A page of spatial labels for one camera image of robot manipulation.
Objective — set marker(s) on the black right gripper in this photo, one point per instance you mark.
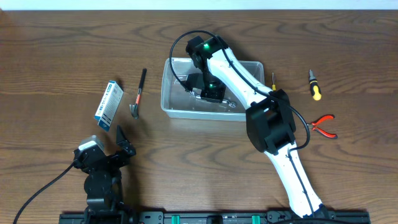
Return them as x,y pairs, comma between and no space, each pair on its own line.
216,96

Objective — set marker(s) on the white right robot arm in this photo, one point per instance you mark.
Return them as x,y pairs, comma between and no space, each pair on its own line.
270,124

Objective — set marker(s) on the small black orange hammer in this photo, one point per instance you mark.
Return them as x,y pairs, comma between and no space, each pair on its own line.
134,108

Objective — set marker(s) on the stubby yellow black screwdriver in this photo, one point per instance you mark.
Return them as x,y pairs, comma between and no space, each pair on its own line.
314,87

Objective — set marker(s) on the white and blue box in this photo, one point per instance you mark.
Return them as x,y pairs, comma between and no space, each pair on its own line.
108,105

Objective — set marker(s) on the clear plastic container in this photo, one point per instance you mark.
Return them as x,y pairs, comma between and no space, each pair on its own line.
178,103

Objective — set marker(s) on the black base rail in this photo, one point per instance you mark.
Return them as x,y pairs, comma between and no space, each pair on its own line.
271,216

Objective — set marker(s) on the silver wrench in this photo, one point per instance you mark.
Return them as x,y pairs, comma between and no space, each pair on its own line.
197,96

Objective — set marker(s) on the slim black yellow screwdriver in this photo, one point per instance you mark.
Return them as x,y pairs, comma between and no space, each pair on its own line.
273,82

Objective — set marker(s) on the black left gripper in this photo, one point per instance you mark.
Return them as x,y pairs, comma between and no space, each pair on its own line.
124,145

